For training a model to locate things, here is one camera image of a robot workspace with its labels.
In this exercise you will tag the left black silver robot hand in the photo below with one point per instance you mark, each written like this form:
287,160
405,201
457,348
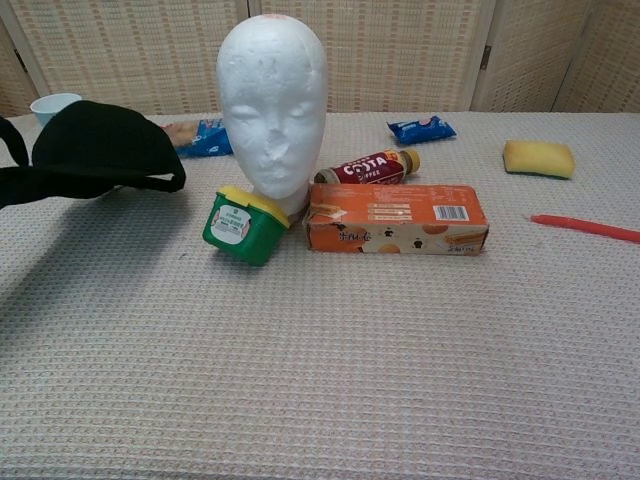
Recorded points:
12,142

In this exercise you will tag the black baseball cap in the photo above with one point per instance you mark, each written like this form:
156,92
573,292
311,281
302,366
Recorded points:
100,145

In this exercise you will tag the white foam mannequin head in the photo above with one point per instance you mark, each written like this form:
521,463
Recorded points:
272,105

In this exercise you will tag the white plastic measuring cup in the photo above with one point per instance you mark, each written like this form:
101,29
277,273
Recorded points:
50,106

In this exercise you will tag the red blue biscuit bag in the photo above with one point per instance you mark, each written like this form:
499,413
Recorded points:
205,137

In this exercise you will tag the green tub yellow lid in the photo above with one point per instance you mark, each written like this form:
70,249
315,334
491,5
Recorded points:
242,230

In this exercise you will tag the Costa coffee bottle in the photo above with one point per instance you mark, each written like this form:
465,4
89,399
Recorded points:
370,169

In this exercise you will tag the beige woven tablecloth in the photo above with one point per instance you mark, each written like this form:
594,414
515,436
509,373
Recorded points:
320,360

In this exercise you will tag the orange biscuit box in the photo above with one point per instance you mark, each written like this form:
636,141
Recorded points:
395,220

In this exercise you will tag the beige folding screen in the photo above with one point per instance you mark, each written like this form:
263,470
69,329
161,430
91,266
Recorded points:
400,55

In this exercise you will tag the blue cookie packet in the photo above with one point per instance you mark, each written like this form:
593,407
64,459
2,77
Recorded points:
422,130

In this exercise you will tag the yellow sponge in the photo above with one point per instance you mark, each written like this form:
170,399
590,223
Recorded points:
537,159

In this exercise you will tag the red pen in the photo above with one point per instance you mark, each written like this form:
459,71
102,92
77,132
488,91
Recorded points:
585,227

